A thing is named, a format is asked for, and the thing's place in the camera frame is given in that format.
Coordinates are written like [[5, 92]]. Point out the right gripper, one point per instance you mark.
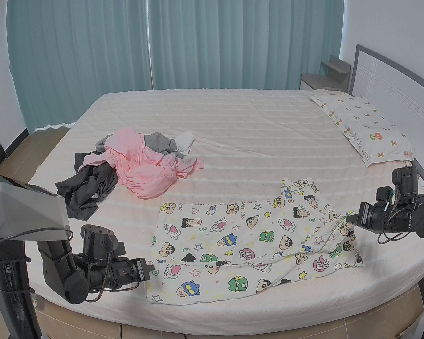
[[372, 217]]

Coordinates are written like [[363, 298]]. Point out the bed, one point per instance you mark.
[[251, 125]]

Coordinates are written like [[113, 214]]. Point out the grey bedside table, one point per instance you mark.
[[321, 81]]

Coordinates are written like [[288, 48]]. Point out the blue-green curtain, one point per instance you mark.
[[77, 48], [243, 30]]

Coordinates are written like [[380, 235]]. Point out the pile of clothes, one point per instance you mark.
[[134, 168]]

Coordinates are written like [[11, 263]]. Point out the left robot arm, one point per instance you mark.
[[56, 267]]

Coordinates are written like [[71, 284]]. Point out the white printed pyjama top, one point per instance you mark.
[[233, 260]]

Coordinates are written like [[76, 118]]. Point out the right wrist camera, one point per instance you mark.
[[383, 195]]

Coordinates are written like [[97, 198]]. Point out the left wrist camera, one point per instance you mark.
[[119, 250]]

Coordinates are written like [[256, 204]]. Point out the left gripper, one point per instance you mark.
[[134, 269]]

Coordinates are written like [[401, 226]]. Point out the white printed pillow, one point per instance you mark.
[[367, 125]]

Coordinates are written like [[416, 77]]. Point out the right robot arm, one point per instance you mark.
[[420, 217]]

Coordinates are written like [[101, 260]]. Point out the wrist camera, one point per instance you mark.
[[119, 250], [383, 195]]

